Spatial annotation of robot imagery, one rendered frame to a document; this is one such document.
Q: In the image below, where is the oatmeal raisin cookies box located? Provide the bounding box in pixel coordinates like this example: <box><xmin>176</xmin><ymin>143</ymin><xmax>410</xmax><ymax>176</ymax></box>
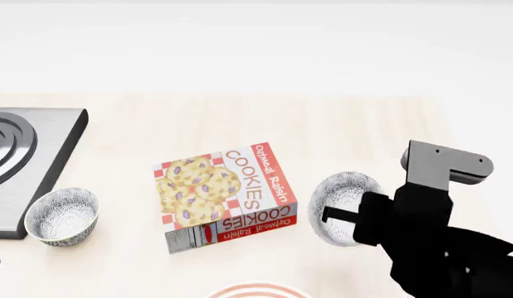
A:
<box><xmin>152</xmin><ymin>142</ymin><xmax>299</xmax><ymax>255</ymax></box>

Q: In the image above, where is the grey gripper camera mount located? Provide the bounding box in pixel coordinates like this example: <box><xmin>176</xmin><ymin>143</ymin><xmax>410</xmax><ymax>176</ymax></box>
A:
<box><xmin>400</xmin><ymin>139</ymin><xmax>495</xmax><ymax>191</ymax></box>

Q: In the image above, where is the white plate with red rings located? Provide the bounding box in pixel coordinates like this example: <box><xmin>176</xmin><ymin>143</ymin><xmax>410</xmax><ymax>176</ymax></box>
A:
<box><xmin>203</xmin><ymin>281</ymin><xmax>314</xmax><ymax>298</ymax></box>

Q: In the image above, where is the dark grey spiral burner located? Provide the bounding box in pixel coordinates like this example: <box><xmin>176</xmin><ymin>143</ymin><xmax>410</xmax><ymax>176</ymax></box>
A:
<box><xmin>0</xmin><ymin>111</ymin><xmax>38</xmax><ymax>189</ymax></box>

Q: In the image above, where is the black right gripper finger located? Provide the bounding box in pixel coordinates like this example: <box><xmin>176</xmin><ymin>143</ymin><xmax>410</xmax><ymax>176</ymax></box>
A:
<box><xmin>321</xmin><ymin>205</ymin><xmax>362</xmax><ymax>224</ymax></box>

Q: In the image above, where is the white patterned bowl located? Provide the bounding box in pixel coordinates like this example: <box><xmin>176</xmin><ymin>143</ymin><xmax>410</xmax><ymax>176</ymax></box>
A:
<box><xmin>307</xmin><ymin>171</ymin><xmax>385</xmax><ymax>248</ymax></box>
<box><xmin>24</xmin><ymin>186</ymin><xmax>100</xmax><ymax>248</ymax></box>

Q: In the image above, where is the silver flat stove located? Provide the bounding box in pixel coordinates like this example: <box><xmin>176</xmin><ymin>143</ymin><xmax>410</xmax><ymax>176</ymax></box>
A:
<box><xmin>0</xmin><ymin>107</ymin><xmax>89</xmax><ymax>241</ymax></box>

